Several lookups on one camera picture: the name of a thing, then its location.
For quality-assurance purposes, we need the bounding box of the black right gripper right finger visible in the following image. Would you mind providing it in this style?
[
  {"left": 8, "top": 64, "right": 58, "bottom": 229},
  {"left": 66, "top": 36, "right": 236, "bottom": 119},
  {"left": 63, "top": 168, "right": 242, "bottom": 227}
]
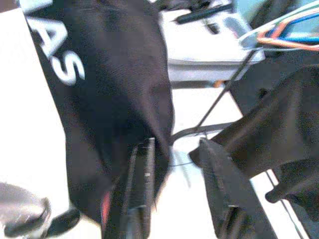
[{"left": 189, "top": 138, "right": 279, "bottom": 239}]

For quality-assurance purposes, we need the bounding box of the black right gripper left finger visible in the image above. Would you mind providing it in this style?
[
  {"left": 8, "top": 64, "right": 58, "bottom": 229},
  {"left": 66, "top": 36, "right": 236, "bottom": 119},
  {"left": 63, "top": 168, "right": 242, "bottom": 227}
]
[{"left": 126, "top": 137, "right": 157, "bottom": 239}]

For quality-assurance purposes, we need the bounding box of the thin orange hanger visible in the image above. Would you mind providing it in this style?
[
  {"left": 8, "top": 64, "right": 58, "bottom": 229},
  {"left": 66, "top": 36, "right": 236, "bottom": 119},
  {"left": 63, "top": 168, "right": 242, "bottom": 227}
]
[{"left": 256, "top": 12, "right": 319, "bottom": 51}]

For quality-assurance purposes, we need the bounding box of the thin blue hanger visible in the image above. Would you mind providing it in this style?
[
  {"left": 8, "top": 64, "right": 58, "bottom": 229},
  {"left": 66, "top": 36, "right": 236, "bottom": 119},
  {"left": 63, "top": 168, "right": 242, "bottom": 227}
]
[{"left": 271, "top": 12, "right": 319, "bottom": 44}]

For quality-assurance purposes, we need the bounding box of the black shirt small white lettering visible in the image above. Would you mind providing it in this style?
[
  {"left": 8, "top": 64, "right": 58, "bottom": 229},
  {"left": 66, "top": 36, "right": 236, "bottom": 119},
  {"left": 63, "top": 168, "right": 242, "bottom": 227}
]
[{"left": 189, "top": 48, "right": 319, "bottom": 222}]

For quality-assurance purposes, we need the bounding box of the black shirt large white print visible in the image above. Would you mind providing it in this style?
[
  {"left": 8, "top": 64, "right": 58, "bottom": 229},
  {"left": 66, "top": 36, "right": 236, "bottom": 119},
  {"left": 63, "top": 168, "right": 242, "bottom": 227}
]
[{"left": 19, "top": 0, "right": 175, "bottom": 239}]

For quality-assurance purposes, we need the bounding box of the grey ottoman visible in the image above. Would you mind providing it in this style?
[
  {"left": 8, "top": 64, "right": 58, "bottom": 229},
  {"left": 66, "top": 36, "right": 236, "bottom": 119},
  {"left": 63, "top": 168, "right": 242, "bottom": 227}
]
[{"left": 159, "top": 7, "right": 266, "bottom": 89}]

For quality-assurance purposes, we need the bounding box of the black remote control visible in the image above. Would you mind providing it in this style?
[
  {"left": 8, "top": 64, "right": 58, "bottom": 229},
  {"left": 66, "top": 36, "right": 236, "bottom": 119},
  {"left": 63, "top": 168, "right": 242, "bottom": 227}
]
[{"left": 175, "top": 3, "right": 234, "bottom": 25}]

